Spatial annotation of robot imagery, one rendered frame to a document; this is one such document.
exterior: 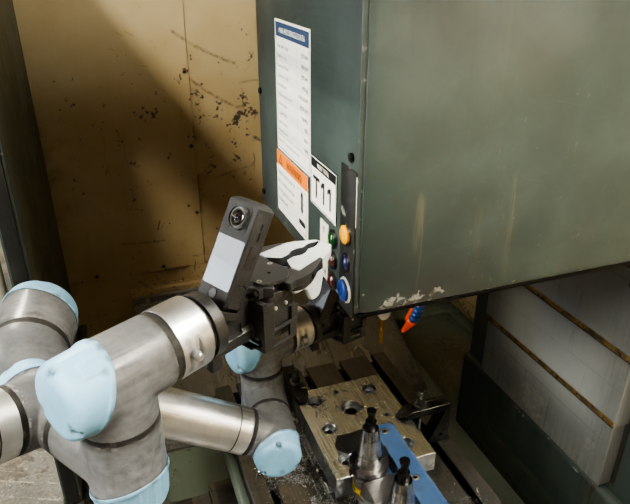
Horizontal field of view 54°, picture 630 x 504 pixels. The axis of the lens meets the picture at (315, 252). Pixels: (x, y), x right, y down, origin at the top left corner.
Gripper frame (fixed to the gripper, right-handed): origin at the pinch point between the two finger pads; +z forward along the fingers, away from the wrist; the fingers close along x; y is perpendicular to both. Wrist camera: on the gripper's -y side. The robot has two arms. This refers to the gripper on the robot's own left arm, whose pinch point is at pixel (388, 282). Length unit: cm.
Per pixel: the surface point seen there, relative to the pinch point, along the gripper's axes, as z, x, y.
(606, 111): 4, 35, -40
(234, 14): 23, -98, -40
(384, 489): -25.2, 28.2, 15.1
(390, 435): -17.4, 20.8, 14.1
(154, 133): -3, -105, -6
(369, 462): -25.1, 24.4, 12.6
